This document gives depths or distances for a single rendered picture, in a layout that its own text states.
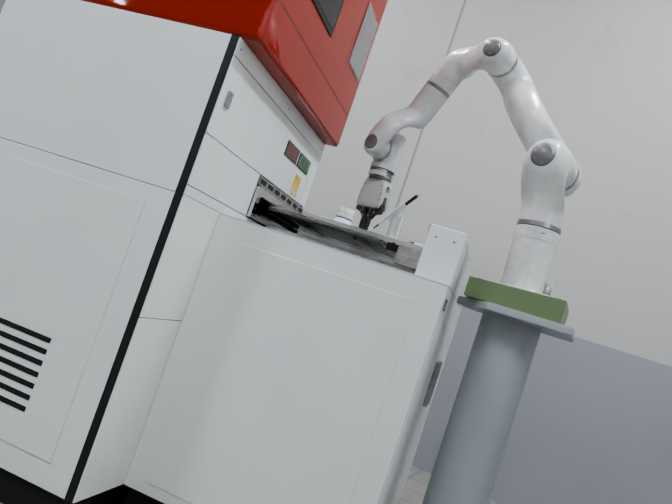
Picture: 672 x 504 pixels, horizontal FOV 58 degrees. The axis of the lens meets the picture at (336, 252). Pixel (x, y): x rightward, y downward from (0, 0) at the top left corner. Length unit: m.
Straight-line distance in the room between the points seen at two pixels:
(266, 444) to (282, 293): 0.37
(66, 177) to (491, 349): 1.16
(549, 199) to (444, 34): 2.30
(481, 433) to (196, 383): 0.74
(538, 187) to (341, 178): 2.13
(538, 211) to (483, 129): 1.89
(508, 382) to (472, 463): 0.23
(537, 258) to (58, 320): 1.21
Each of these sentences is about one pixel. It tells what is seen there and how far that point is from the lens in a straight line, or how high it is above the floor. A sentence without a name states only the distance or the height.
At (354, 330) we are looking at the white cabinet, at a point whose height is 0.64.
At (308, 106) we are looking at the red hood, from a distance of 1.89.
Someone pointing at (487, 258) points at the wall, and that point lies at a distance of 3.36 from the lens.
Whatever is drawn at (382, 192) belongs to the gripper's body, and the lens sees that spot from 1.99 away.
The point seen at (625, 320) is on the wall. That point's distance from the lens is 3.29.
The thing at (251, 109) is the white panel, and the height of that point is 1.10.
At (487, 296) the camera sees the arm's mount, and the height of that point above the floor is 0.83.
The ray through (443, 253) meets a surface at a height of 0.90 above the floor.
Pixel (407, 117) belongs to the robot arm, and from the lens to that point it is 2.00.
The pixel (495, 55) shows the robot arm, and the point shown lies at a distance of 1.91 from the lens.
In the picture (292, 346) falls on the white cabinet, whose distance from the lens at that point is 1.53.
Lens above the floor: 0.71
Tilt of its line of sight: 4 degrees up
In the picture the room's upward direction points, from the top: 19 degrees clockwise
